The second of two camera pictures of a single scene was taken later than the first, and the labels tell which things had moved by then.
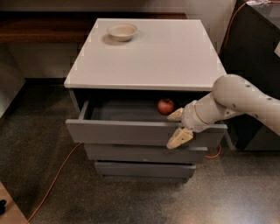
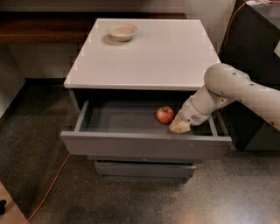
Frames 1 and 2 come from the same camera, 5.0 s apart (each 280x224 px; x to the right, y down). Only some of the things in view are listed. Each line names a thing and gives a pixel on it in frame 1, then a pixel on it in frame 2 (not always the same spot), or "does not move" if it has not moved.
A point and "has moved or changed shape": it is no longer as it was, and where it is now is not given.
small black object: (3, 203) does not move
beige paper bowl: (122, 31) does not move
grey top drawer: (133, 123) has moved or changed shape
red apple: (165, 106) has moved or changed shape
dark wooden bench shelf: (64, 27) does not move
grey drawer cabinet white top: (129, 77) does not move
